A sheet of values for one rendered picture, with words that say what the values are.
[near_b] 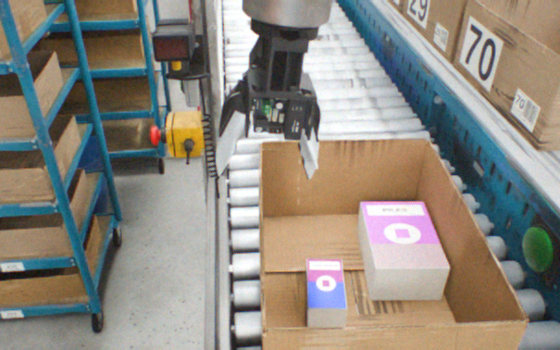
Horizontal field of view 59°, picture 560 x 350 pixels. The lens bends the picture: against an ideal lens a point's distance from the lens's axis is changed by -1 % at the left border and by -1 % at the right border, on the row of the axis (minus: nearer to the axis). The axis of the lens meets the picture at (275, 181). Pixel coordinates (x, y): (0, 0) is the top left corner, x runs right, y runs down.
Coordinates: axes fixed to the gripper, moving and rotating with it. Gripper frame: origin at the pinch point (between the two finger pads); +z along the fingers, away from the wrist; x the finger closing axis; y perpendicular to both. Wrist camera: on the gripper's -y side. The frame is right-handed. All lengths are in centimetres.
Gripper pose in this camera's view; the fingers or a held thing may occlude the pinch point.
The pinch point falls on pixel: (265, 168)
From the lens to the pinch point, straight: 63.9
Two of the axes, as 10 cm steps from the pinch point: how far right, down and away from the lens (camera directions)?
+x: 9.9, 0.4, 1.4
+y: 1.0, 5.7, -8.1
